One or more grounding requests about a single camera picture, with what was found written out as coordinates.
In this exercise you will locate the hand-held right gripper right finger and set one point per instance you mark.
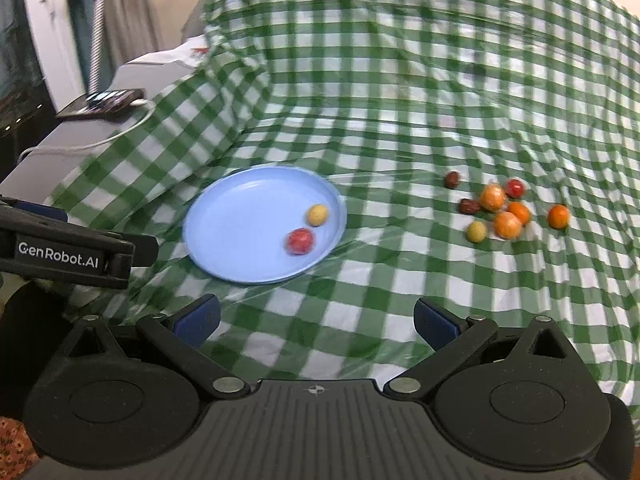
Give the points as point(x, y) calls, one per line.
point(436, 325)

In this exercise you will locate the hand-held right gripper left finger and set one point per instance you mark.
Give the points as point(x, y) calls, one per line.
point(197, 321)

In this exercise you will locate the large orange fruit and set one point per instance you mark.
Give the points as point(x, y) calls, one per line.
point(492, 197)
point(507, 225)

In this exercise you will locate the blue plate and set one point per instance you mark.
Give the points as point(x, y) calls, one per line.
point(240, 230)

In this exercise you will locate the green checked tablecloth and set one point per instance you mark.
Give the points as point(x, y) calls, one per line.
point(400, 85)

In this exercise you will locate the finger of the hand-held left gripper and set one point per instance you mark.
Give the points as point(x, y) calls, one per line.
point(145, 250)

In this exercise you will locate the yellow round fruit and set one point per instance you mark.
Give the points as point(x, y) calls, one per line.
point(476, 231)
point(317, 214)

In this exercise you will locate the dark red jujube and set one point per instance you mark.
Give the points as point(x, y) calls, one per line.
point(452, 179)
point(470, 206)

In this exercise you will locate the grey curtain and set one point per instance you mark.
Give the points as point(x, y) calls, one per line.
point(120, 10)

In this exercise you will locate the red round fruit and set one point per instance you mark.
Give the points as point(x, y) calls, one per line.
point(300, 241)

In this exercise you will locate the small orange tangerine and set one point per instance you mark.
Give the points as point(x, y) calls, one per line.
point(558, 216)
point(521, 212)

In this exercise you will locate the red cherry tomato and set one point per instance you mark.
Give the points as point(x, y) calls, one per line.
point(515, 188)

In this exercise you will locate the brown floral cloth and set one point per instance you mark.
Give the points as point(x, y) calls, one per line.
point(12, 440)

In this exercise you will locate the grey side table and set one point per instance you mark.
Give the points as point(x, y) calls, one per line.
point(60, 170)

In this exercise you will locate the white door frame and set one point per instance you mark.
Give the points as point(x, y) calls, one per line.
point(50, 25)

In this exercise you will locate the dark glass panel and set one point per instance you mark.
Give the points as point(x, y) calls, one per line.
point(17, 60)

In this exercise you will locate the smartphone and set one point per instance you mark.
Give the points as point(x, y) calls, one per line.
point(100, 102)

